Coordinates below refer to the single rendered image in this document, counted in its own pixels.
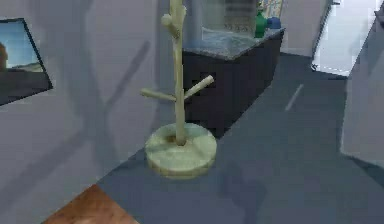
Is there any black framed wall picture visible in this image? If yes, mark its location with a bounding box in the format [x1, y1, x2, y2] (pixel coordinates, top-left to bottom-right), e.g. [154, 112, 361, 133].
[0, 17, 54, 106]

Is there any blue round pot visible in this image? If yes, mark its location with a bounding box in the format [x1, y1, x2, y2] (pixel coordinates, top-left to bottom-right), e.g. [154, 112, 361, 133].
[266, 16, 282, 30]

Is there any green bottle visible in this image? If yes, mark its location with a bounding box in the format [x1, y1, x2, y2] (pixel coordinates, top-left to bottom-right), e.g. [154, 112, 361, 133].
[254, 2, 269, 39]

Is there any pale wooden coat stand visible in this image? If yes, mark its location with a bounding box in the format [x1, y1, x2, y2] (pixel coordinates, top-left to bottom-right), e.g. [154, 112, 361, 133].
[140, 0, 218, 179]

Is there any dark cabinet with marble top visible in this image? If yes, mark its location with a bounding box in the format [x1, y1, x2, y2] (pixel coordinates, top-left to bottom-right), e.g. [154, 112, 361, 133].
[182, 27, 286, 139]

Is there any brown wooden table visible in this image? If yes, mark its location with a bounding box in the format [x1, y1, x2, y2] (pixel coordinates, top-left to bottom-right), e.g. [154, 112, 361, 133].
[42, 183, 140, 224]

